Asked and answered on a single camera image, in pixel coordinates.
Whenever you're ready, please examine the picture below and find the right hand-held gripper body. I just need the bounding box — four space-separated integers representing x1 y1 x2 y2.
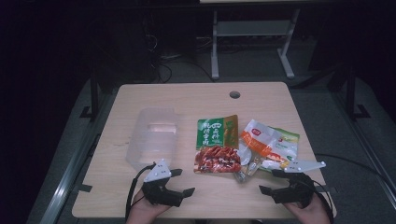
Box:
270 159 327 209

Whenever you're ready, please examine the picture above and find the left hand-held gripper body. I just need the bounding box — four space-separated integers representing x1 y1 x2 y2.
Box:
141 159 185 208

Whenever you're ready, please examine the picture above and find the small clear sauce packet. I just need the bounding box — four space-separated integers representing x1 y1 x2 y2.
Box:
233 156 265 184

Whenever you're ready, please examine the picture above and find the green and white snack packet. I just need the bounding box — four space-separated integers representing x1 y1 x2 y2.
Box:
258 125 301 173

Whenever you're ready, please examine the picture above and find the clear plastic container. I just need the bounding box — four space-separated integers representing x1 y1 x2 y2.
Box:
125 106 181 172

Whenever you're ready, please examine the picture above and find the white and orange snack packet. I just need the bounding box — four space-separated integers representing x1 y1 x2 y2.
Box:
238 119 299 163

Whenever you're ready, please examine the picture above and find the green and red snack packet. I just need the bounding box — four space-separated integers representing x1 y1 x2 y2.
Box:
192 114 243 175

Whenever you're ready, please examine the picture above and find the person's right hand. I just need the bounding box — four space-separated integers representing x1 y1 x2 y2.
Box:
282 192 332 224

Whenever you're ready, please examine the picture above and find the person's left hand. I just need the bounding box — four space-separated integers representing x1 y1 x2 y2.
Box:
125 189 171 224

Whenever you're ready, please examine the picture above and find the black metal stand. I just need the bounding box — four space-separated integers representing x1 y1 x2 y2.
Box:
345 65 372 121
78 68 101 123

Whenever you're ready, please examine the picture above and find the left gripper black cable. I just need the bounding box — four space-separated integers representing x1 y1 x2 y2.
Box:
124 162 157 222

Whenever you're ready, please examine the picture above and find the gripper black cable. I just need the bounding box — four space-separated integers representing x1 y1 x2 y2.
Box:
303 176 335 224
124 162 157 222

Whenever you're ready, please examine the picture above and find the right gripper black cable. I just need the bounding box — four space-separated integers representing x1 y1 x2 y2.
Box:
303 176 335 224

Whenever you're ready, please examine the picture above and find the black floor cable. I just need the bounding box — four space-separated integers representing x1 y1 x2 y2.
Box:
150 34 217 84
315 152 396 189

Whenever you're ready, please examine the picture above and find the black table bracket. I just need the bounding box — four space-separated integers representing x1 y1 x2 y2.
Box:
73 183 93 194

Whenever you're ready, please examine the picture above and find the metal floor rail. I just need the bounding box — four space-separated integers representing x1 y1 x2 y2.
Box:
39 91 120 224
329 89 396 202

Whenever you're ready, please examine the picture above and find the white metal desk frame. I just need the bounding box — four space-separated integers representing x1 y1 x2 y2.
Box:
199 0 312 80

